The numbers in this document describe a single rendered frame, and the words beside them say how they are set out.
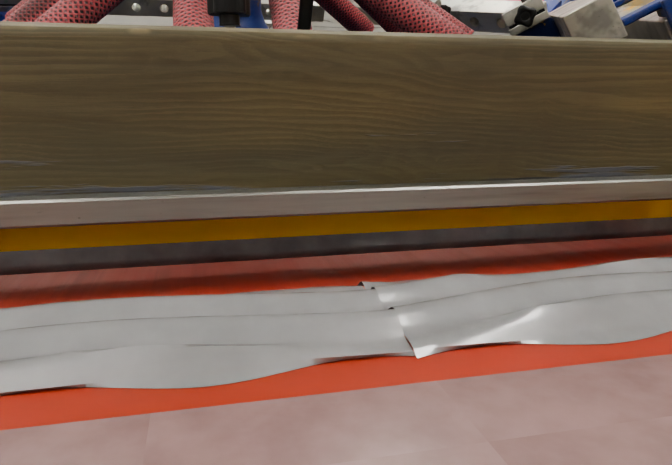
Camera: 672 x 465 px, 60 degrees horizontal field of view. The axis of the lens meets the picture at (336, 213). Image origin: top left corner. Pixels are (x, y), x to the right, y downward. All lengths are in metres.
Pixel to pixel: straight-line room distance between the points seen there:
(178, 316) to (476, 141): 0.15
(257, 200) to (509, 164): 0.12
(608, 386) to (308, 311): 0.10
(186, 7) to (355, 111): 0.54
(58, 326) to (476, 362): 0.13
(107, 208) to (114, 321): 0.05
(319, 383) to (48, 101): 0.15
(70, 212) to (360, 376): 0.13
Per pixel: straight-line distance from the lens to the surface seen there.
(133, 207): 0.23
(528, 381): 0.17
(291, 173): 0.25
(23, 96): 0.25
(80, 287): 0.27
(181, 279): 0.26
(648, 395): 0.18
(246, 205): 0.23
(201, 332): 0.19
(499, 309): 0.21
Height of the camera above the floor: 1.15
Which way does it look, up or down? 20 degrees down
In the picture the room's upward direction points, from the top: 2 degrees clockwise
